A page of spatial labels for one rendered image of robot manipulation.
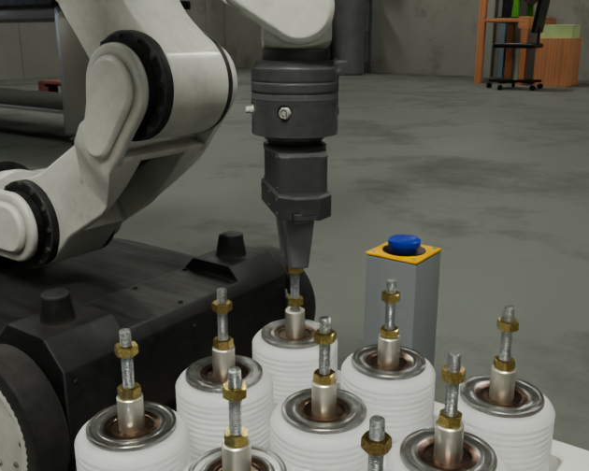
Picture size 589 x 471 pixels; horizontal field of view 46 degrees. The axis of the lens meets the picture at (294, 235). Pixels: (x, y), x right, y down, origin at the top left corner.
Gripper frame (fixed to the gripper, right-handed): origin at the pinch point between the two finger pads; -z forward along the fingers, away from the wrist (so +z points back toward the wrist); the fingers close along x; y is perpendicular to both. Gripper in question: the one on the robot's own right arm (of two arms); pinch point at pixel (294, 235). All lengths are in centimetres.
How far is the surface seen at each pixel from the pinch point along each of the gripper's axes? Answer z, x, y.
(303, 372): -13.8, -4.7, 0.1
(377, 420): -2.3, -33.5, 2.6
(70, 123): -22, 290, 44
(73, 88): -5, 293, 42
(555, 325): -37, 46, -66
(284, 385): -15.3, -4.3, 2.1
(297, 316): -8.9, -1.1, -0.1
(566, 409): -37, 16, -48
